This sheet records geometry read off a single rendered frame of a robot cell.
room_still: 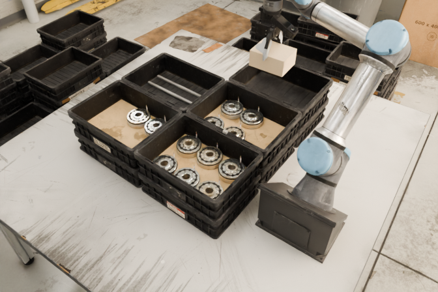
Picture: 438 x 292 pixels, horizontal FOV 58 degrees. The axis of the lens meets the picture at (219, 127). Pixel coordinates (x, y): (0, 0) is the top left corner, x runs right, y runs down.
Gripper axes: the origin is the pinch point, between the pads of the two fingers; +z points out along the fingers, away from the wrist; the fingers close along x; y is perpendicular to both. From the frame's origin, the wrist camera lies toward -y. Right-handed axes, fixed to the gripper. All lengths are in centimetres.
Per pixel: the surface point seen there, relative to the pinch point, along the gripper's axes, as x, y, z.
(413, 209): -54, -78, 111
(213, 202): 68, -16, 17
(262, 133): 19.2, -7.9, 27.0
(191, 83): 7.3, 39.9, 26.6
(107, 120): 51, 54, 26
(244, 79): -6.1, 17.3, 23.0
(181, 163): 53, 10, 27
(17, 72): 17, 191, 70
